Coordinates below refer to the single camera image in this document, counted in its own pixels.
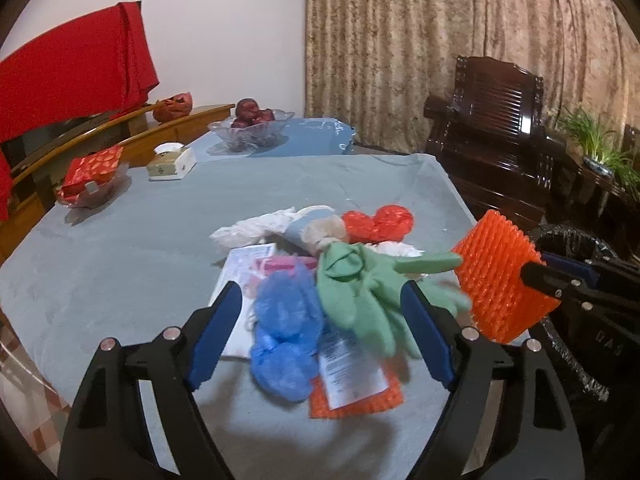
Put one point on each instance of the red cloth cover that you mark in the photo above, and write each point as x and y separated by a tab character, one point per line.
90	65

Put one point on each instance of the red decorative ornament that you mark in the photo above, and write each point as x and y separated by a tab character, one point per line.
173	108

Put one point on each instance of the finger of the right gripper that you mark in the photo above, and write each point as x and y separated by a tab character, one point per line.
567	282
580	269

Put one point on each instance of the white tissue box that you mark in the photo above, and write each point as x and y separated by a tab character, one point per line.
171	161

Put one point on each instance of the orange foam net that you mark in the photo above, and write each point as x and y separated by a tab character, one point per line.
493	254

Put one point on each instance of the dark wooden side table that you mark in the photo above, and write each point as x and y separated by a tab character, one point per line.
595	204

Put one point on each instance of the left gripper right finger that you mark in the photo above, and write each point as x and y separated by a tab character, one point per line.
506	417

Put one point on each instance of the orange mesh pad with label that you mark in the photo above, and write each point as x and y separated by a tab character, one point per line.
352	381

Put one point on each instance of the green potted plant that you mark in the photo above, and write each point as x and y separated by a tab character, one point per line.
597	143

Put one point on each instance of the green rubber glove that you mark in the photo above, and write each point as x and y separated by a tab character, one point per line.
359	290

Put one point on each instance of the glass fruit bowl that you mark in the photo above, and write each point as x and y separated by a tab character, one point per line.
251	138

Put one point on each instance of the red apples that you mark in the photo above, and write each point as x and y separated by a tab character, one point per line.
248	113

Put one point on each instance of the white tissue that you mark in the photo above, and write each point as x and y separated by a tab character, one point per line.
252	230

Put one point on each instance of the grey-blue table cloth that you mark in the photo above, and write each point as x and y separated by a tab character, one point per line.
147	260

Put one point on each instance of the black television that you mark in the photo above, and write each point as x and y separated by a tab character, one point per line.
33	145

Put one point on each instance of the blue plastic bag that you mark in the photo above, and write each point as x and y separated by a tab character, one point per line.
288	324

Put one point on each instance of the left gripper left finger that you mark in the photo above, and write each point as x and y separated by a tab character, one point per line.
134	415

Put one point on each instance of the wooden TV cabinet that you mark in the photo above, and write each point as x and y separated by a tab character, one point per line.
36	177

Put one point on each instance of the dark wooden armchair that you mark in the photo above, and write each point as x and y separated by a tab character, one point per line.
490	139
630	145

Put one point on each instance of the red snack packet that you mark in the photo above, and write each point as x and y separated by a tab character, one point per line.
99	168

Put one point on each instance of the beige patterned curtain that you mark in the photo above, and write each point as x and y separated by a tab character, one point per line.
373	63

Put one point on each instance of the glass snack dish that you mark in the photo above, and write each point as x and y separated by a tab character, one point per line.
96	195

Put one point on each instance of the blue white paper cup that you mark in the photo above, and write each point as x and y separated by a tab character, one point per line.
315	227

